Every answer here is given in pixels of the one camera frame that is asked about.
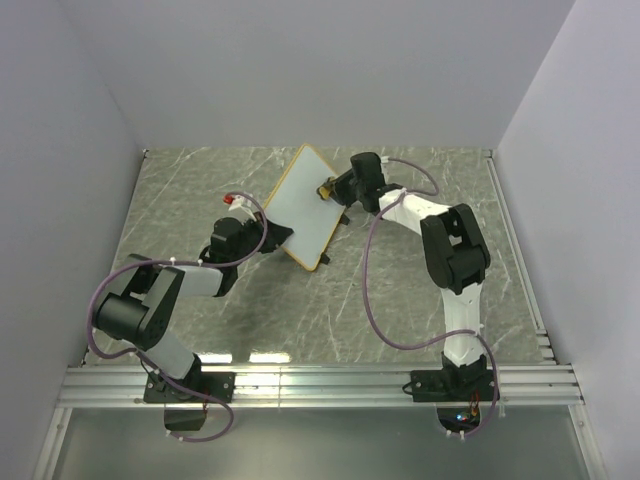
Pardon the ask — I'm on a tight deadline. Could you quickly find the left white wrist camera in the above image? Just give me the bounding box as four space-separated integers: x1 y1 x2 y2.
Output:
223 194 255 223

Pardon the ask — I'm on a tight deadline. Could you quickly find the yellow framed whiteboard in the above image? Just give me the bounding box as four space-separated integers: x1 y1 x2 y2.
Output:
264 144 345 272

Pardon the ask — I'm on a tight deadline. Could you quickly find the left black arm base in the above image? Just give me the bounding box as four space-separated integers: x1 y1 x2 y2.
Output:
143 372 236 443

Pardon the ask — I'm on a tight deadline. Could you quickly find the yellow bone-shaped eraser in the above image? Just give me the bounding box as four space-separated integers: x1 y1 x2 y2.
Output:
316 177 336 201

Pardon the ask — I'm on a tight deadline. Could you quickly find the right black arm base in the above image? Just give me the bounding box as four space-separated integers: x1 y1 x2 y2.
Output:
401 369 500 438

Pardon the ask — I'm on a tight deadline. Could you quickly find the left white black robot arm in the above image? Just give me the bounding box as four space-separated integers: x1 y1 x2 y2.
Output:
90 212 294 402

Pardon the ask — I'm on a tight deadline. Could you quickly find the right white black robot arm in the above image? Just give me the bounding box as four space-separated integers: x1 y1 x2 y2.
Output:
317 152 492 400

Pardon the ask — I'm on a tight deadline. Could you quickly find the aluminium front rail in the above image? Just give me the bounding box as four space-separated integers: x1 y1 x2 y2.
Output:
56 364 584 409

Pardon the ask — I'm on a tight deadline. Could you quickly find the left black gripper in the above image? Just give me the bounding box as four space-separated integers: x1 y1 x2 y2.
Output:
232 213 293 268

